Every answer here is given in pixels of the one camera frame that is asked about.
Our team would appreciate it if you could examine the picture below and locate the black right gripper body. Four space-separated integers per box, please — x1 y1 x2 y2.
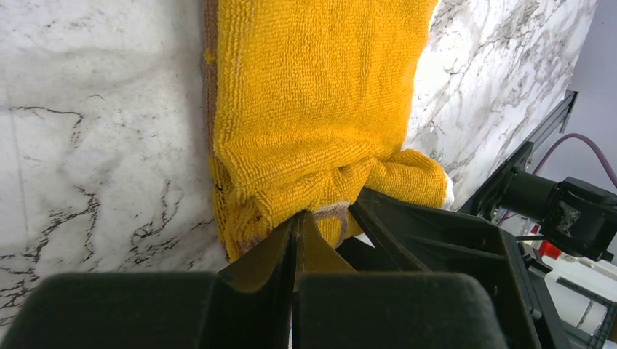
502 231 616 348

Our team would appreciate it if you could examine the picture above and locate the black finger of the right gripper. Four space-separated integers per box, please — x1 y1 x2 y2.
348 188 541 348

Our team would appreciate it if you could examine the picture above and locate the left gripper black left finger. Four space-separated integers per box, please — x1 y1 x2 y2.
1 218 297 348

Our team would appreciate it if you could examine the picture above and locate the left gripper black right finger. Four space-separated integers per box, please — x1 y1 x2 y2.
292 212 508 348

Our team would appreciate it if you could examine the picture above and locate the brown yellow bear towel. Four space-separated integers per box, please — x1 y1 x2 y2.
203 1 454 261

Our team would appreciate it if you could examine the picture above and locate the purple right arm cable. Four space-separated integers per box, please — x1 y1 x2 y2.
496 132 617 228

